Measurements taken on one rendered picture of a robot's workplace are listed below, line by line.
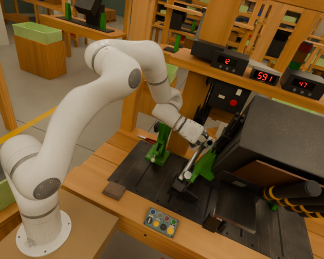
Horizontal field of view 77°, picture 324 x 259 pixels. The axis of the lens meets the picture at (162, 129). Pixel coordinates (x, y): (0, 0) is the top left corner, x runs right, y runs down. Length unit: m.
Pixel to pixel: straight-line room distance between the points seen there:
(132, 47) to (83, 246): 0.76
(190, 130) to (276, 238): 0.71
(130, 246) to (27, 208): 1.32
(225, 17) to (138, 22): 0.45
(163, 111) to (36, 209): 0.63
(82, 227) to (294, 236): 1.06
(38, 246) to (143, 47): 0.81
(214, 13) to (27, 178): 0.99
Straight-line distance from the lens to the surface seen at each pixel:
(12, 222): 1.32
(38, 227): 0.87
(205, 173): 1.01
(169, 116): 0.99
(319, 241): 1.50
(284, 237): 1.34
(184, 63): 1.05
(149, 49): 0.72
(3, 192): 1.23
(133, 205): 1.10
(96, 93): 0.61
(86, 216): 1.02
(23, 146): 0.71
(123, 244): 1.99
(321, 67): 8.36
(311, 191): 0.62
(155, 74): 0.77
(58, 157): 0.64
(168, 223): 1.03
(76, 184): 1.18
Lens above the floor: 1.82
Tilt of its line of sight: 35 degrees down
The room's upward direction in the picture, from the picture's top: 14 degrees clockwise
